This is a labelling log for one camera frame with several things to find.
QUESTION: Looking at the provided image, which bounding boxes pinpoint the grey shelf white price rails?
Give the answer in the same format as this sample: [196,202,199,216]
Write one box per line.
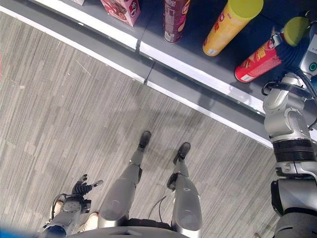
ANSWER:
[0,0,317,150]

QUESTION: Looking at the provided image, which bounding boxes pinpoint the black cable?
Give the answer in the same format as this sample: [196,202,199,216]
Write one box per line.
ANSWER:
[148,195,167,223]

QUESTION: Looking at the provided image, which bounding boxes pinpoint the pink snack box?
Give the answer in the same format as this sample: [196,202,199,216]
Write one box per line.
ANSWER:
[100,0,142,28]

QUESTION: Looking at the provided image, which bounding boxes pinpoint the yellow chips can green lid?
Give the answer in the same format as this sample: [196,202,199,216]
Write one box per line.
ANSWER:
[202,0,264,57]

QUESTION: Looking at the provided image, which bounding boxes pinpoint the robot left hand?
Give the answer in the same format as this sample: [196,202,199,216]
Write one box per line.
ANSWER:
[71,174,104,198]

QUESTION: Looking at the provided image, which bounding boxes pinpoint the person's beige shoe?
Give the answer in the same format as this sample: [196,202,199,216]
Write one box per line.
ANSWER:
[52,200,64,220]
[78,211,100,233]

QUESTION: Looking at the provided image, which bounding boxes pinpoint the red chips can green lid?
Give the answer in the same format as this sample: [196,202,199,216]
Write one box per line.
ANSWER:
[234,16,310,83]

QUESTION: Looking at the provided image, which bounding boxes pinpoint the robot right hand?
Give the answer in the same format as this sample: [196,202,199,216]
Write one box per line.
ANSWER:
[270,9,317,73]

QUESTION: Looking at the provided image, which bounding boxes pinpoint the robot left leg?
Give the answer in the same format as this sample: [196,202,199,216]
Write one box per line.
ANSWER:
[97,130,152,229]

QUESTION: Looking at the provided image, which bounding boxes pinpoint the robot right leg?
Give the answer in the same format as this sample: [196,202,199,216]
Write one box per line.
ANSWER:
[166,142,203,234]

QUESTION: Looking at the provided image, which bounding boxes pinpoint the robot leg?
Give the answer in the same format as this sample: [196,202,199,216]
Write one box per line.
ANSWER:
[166,142,203,234]
[97,130,152,229]

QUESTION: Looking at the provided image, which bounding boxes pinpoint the maroon chips can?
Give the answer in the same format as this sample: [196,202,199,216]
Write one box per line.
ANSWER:
[162,0,192,44]

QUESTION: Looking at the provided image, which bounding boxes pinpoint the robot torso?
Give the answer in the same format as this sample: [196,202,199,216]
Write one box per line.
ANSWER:
[66,218,202,238]

